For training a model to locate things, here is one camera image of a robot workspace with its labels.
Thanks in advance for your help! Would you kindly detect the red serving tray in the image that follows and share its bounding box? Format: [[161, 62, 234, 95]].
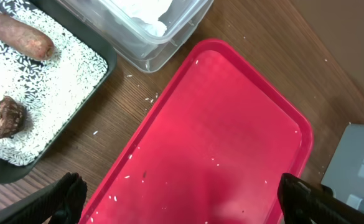
[[81, 39, 314, 223]]

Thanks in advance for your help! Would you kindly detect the pile of white rice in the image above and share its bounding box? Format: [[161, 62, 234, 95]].
[[0, 1, 108, 166]]

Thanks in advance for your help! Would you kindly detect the black waste tray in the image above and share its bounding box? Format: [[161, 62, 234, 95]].
[[0, 1, 117, 184]]

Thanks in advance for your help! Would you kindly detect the grey dishwasher rack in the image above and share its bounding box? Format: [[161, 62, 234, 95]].
[[321, 124, 364, 213]]

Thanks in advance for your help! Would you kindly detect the clear plastic waste bin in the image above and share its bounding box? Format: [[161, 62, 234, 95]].
[[61, 0, 213, 73]]

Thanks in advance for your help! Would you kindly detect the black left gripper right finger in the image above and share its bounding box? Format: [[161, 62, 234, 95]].
[[278, 173, 364, 224]]

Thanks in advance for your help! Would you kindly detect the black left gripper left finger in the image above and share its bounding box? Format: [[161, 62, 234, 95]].
[[0, 172, 88, 224]]

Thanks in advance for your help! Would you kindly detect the white napkin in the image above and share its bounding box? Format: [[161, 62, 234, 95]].
[[112, 0, 172, 37]]

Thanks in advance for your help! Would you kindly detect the brown food scrap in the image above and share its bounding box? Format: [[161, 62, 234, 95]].
[[0, 96, 27, 139]]

